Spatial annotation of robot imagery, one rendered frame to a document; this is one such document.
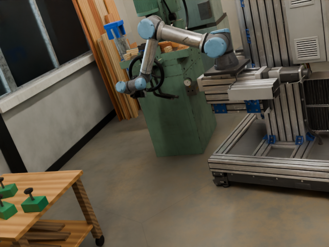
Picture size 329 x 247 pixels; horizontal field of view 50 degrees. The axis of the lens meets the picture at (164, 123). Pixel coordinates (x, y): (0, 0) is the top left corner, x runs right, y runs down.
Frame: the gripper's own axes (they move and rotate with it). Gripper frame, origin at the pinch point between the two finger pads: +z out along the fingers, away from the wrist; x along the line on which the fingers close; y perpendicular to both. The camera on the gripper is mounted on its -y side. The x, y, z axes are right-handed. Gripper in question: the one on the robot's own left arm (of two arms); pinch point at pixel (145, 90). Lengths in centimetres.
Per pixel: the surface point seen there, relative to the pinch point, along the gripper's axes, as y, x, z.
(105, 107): -21, -131, 132
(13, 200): 66, -40, -90
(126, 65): -26.4, -21.4, 12.3
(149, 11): -61, 8, 4
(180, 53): -25.1, 26.4, 13.8
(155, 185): 71, -8, 15
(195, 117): 21, 21, 41
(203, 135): 36, 20, 60
